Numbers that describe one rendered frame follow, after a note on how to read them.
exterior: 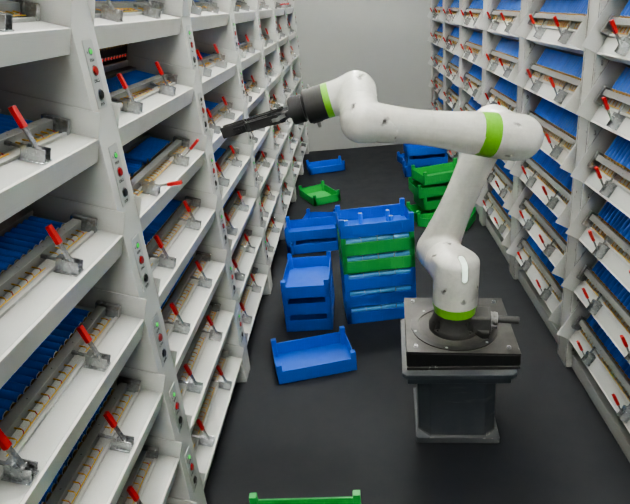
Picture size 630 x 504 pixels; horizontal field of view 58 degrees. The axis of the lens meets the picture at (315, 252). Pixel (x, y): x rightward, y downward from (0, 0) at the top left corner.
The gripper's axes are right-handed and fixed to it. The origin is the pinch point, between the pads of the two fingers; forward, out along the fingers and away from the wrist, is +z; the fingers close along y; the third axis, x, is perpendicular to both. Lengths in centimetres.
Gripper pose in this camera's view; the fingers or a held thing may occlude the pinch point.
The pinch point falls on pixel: (234, 128)
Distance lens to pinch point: 161.0
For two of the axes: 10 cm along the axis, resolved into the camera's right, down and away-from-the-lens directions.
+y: 0.6, -4.1, 9.1
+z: -9.5, 2.4, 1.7
